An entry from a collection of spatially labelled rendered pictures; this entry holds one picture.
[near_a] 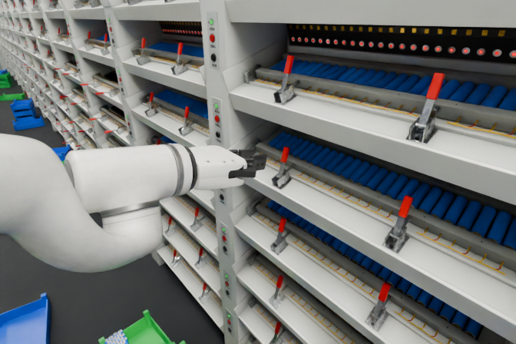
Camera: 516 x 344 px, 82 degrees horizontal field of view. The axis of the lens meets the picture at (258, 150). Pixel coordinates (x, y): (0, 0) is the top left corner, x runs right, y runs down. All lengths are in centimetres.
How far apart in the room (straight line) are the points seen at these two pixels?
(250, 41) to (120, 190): 47
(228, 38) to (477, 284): 62
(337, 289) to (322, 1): 57
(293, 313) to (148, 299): 93
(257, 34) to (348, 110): 32
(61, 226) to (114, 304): 140
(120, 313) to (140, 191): 128
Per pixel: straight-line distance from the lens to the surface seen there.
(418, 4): 45
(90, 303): 177
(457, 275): 56
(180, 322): 156
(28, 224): 33
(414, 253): 57
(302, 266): 77
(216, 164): 48
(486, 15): 43
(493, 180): 46
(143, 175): 43
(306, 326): 91
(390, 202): 60
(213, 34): 73
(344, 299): 72
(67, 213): 33
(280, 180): 67
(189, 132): 99
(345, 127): 51
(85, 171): 41
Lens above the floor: 124
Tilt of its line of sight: 24 degrees down
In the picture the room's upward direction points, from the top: straight up
